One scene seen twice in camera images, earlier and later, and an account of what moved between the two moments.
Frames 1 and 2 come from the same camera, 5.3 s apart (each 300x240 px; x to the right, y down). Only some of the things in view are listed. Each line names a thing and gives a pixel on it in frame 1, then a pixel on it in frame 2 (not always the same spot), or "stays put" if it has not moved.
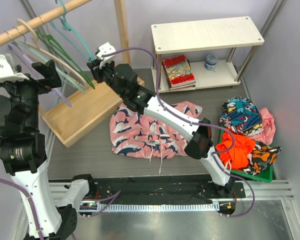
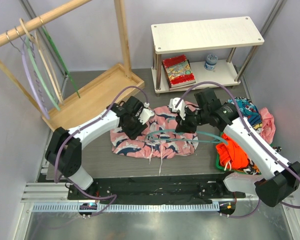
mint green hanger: [60, 76] to [38, 73]
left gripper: [47, 70] to [133, 134]
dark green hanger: [79, 71] to [63, 64]
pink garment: [268, 127] stays put
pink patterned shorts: [134, 133] stays put
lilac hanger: [23, 56] to [31, 80]
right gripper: [97, 72] to [184, 125]
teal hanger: [66, 26] to [220, 140]
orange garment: [238, 157] stays put
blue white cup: [211, 61] stays put
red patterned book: [178, 73] stays put
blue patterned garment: [242, 116] stays put
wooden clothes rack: [71, 118] stays put
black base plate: [163, 189] stays put
